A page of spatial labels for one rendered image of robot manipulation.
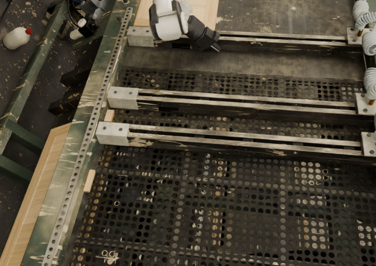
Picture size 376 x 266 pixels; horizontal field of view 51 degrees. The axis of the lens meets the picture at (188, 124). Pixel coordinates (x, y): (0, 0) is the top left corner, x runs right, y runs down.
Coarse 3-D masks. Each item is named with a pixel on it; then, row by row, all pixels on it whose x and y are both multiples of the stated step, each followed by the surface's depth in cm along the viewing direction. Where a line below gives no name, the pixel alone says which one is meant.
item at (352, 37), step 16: (368, 16) 162; (128, 32) 186; (144, 32) 186; (224, 32) 183; (240, 32) 183; (256, 32) 182; (352, 32) 174; (192, 48) 187; (208, 48) 186; (224, 48) 185; (240, 48) 184; (256, 48) 182; (272, 48) 181; (288, 48) 180; (304, 48) 179; (320, 48) 177; (336, 48) 176; (352, 48) 175
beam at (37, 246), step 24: (120, 0) 204; (120, 24) 194; (96, 72) 176; (96, 96) 168; (72, 120) 161; (72, 144) 154; (96, 144) 157; (72, 168) 148; (48, 192) 143; (48, 216) 138; (72, 216) 139; (48, 240) 133; (24, 264) 128
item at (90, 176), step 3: (90, 171) 151; (93, 171) 151; (90, 174) 151; (93, 174) 151; (87, 177) 150; (90, 177) 150; (93, 177) 151; (87, 180) 149; (90, 180) 149; (87, 183) 148; (90, 183) 148; (84, 186) 148; (87, 186) 148; (90, 186) 148; (84, 189) 147; (87, 189) 147; (90, 189) 148; (87, 192) 148
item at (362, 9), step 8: (360, 0) 170; (360, 8) 167; (368, 8) 170; (360, 16) 166; (368, 32) 158; (368, 40) 156; (368, 48) 155; (368, 72) 148; (368, 80) 152; (368, 88) 145
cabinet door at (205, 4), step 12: (144, 0) 208; (180, 0) 207; (192, 0) 207; (204, 0) 206; (216, 0) 205; (144, 12) 203; (192, 12) 201; (204, 12) 200; (216, 12) 200; (144, 24) 197; (204, 24) 195
